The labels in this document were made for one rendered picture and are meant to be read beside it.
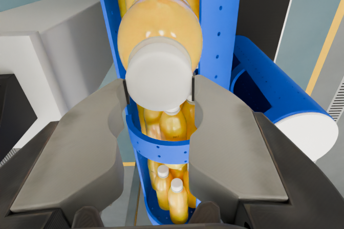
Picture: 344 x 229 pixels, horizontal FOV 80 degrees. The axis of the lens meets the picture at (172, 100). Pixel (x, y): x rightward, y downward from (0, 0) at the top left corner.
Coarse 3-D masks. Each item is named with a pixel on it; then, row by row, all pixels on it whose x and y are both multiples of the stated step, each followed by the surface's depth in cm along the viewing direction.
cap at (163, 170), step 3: (162, 165) 73; (165, 165) 73; (159, 168) 72; (162, 168) 72; (165, 168) 72; (159, 171) 71; (162, 171) 71; (165, 171) 71; (168, 171) 72; (159, 174) 71; (162, 174) 71; (165, 174) 71
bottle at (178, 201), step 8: (168, 192) 70; (176, 192) 67; (184, 192) 69; (168, 200) 70; (176, 200) 68; (184, 200) 69; (176, 208) 70; (184, 208) 71; (176, 216) 73; (184, 216) 74
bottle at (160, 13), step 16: (144, 0) 15; (160, 0) 15; (176, 0) 16; (128, 16) 15; (144, 16) 14; (160, 16) 14; (176, 16) 14; (192, 16) 15; (128, 32) 14; (144, 32) 13; (160, 32) 13; (176, 32) 13; (192, 32) 14; (128, 48) 14; (192, 48) 14; (128, 64) 13; (192, 64) 15
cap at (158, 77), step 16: (144, 48) 12; (160, 48) 11; (176, 48) 12; (144, 64) 11; (160, 64) 11; (176, 64) 11; (128, 80) 11; (144, 80) 12; (160, 80) 12; (176, 80) 12; (144, 96) 12; (160, 96) 12; (176, 96) 12
